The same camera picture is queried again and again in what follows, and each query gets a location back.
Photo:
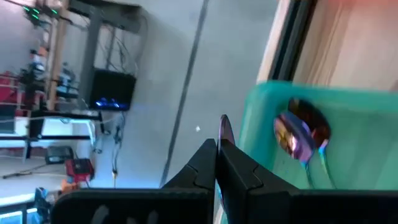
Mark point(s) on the black computer tower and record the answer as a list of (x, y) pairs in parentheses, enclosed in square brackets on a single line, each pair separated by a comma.
[(112, 87)]

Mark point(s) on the red toolbox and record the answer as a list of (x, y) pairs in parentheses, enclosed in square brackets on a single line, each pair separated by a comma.
[(79, 169)]

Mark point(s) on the wooden post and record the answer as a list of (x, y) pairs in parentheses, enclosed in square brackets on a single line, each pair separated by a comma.
[(57, 62)]

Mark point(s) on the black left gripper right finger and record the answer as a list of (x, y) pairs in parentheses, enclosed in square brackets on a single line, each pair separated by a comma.
[(280, 205)]

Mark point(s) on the white background table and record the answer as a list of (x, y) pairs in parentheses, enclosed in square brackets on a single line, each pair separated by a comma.
[(62, 123)]

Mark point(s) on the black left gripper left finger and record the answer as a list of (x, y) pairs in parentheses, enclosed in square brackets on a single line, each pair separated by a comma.
[(140, 205)]

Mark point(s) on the teal plastic bin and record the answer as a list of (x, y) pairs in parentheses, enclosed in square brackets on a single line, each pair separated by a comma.
[(357, 140)]

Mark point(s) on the black equipment box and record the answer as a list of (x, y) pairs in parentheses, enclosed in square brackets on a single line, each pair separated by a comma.
[(59, 154)]

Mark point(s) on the long iridescent rainbow spoon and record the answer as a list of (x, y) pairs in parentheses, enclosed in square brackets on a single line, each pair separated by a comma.
[(293, 137)]

